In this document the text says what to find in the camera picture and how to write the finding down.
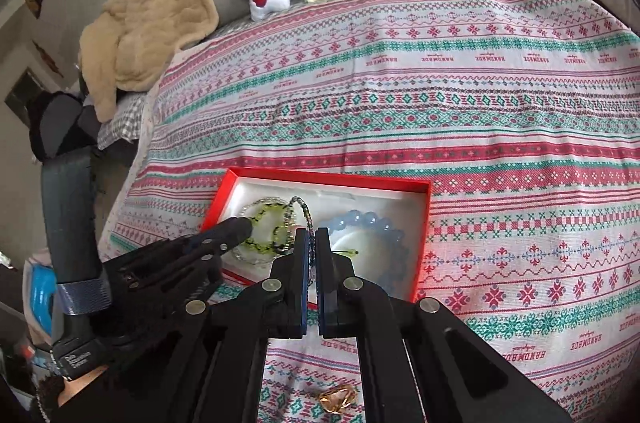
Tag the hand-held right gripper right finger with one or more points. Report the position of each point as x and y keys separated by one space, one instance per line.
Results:
x=323 y=283

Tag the grey checkered bed sheet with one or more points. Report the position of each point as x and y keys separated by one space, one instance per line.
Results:
x=125 y=123

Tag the blue plastic container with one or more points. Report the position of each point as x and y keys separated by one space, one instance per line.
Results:
x=42 y=298

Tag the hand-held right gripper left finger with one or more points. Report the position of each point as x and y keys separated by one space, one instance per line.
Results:
x=301 y=283

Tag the red green patterned blanket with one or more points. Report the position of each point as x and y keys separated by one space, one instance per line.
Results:
x=425 y=93

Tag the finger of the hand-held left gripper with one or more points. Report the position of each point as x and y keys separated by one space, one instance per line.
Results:
x=232 y=228

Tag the black chair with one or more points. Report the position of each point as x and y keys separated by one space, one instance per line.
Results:
x=57 y=123

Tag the beige quilted blanket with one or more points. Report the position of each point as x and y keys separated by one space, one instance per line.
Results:
x=150 y=23

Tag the person's left forearm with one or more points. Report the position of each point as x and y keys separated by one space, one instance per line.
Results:
x=80 y=395

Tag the red jewelry box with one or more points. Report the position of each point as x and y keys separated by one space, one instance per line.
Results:
x=325 y=178

